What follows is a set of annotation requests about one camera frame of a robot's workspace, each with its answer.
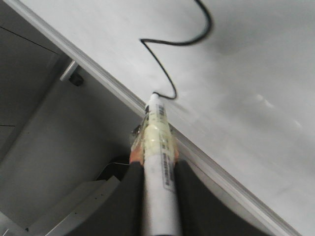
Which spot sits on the white whiteboard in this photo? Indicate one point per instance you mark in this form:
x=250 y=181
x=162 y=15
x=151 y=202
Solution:
x=246 y=93

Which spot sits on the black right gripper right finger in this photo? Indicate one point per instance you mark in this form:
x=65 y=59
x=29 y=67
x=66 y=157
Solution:
x=202 y=213

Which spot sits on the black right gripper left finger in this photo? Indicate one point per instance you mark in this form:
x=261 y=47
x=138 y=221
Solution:
x=121 y=213

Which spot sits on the white metal frame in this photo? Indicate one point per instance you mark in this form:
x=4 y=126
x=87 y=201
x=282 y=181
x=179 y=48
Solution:
x=55 y=137

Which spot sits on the white taped marker pen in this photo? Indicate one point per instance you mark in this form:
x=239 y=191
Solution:
x=153 y=137

